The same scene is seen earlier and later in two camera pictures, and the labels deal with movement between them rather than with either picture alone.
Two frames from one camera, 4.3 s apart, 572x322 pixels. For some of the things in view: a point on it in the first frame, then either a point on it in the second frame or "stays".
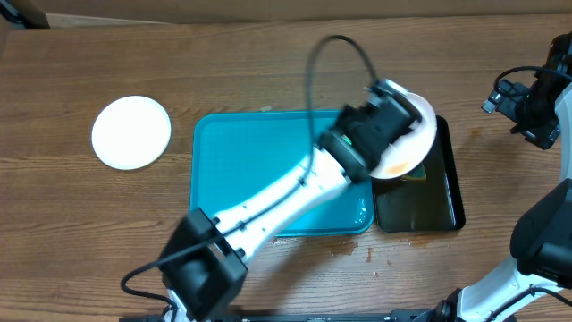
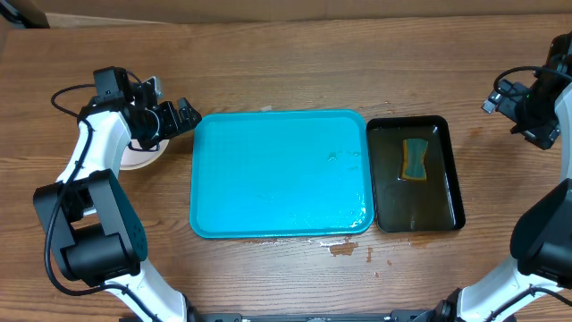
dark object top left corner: [23, 14] stays
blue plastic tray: [232, 153] stays
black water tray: [433, 204] stays
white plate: [408, 152] to [132, 158]
